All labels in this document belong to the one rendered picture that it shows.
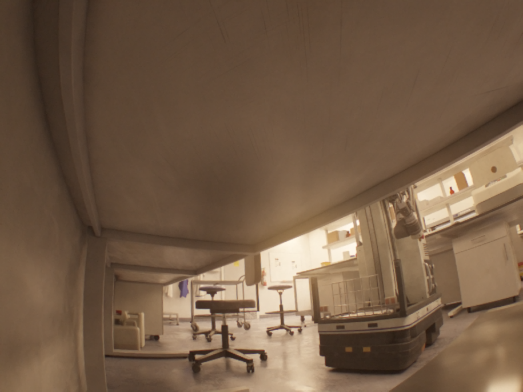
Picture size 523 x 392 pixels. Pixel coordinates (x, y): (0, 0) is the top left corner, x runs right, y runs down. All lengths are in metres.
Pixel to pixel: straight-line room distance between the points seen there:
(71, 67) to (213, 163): 0.34
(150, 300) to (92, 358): 2.09
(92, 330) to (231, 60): 1.00
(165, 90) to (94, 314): 0.88
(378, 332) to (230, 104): 1.23
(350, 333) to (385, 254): 0.56
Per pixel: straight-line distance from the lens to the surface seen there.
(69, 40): 0.32
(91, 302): 1.08
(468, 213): 5.22
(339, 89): 0.40
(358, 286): 3.89
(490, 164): 3.29
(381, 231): 1.73
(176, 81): 0.38
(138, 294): 3.10
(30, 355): 0.57
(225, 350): 1.88
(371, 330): 1.39
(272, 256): 7.78
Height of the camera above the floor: 0.45
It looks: 24 degrees up
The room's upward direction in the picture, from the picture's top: 3 degrees counter-clockwise
